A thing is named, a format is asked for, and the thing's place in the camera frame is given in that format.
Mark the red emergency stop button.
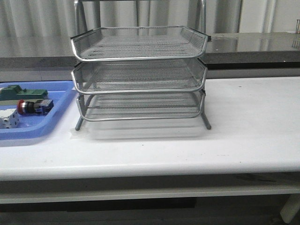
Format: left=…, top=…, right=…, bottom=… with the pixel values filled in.
left=16, top=99, right=54, bottom=116

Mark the silver mesh top tray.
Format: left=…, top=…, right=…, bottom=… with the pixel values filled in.
left=71, top=26, right=208, bottom=62

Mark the blue plastic tray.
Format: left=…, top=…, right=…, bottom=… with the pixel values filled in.
left=0, top=81, right=76, bottom=140

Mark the white circuit breaker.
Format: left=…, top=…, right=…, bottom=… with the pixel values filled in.
left=0, top=109, right=19, bottom=129

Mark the green terminal block component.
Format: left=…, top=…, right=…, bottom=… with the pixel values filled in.
left=0, top=85, right=48, bottom=100

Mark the grey stone back counter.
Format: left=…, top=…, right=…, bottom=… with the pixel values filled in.
left=0, top=32, right=300, bottom=70

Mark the white table leg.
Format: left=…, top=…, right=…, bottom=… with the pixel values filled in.
left=280, top=194, right=300, bottom=224

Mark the grey metal rack frame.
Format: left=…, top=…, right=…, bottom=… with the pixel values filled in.
left=74, top=0, right=211, bottom=131

